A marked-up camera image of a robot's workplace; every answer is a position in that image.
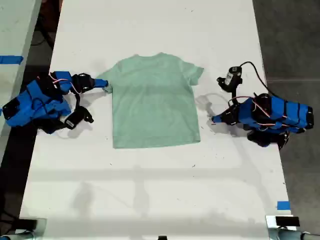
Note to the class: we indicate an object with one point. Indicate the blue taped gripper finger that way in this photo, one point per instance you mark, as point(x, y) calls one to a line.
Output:
point(218, 117)
point(101, 81)
point(100, 85)
point(218, 121)

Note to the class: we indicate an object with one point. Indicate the pale green T-shirt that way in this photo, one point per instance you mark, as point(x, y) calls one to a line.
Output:
point(152, 105)

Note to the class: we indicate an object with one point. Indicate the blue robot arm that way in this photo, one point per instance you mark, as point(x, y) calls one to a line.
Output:
point(280, 112)
point(37, 100)

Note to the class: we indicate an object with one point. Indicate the long blue tape strip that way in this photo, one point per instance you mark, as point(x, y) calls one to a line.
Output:
point(10, 59)

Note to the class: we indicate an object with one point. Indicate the white side table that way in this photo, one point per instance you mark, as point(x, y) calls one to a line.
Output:
point(12, 37)

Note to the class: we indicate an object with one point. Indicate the short blue tape strip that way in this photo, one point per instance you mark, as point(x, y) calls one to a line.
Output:
point(283, 205)

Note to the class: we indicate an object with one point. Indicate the grey metal pipe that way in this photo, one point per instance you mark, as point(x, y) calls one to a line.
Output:
point(15, 236)
point(292, 235)

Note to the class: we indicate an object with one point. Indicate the black camera stalk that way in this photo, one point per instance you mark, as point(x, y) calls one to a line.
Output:
point(233, 96)
point(77, 100)

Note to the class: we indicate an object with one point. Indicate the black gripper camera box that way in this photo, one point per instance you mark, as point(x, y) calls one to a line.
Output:
point(231, 78)

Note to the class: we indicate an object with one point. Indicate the black box on metal bracket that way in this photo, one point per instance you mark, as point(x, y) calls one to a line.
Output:
point(287, 221)
point(27, 224)

